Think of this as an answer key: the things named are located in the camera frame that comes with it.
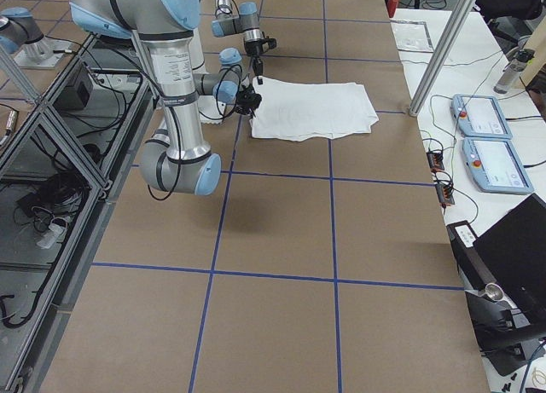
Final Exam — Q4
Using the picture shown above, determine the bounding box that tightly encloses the aluminium frame post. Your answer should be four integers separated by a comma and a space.
409, 0, 476, 117

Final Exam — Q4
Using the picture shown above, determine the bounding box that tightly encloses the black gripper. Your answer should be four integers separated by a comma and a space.
244, 36, 277, 76
235, 75, 263, 119

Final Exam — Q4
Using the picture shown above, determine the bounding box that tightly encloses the clear plastic sheet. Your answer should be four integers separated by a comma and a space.
391, 20, 434, 53

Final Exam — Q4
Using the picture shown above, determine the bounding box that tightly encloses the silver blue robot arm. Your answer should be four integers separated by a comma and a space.
70, 0, 262, 195
211, 0, 277, 84

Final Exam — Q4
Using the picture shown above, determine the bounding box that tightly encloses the grey water bottle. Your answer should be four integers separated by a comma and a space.
493, 49, 535, 94

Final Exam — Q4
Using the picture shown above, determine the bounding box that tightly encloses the blue teach pendant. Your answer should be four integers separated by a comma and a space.
451, 94, 513, 140
462, 137, 534, 194

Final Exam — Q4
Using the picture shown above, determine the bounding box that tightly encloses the black laptop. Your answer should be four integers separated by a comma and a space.
447, 194, 545, 376

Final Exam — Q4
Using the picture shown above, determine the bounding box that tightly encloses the upper blue teach pendant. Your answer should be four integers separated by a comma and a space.
451, 94, 513, 140

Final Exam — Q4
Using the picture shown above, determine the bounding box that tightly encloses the lower blue teach pendant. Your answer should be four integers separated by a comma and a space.
462, 137, 534, 194

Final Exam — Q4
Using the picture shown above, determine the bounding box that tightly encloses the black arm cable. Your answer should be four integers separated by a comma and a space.
147, 64, 247, 200

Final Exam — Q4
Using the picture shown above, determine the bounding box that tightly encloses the aluminium frame rail structure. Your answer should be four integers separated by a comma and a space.
1, 37, 155, 392

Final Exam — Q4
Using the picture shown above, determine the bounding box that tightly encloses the white long-sleeve printed shirt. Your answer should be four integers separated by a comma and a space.
250, 77, 379, 142

